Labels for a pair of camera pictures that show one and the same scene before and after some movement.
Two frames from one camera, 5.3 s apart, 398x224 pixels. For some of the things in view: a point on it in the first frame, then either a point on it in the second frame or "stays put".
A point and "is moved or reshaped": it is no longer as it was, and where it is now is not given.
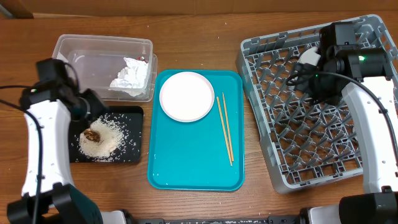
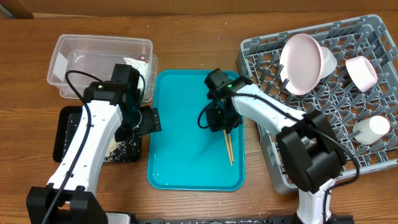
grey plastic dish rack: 303,141 stays put
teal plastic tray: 196,137 stays put
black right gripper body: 320,88 to 224,115
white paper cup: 311,56 is moved or reshaped
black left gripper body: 90,106 to 149,121
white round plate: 186,96 to 301,64
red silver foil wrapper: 142,58 stays put
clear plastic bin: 123,69 stays put
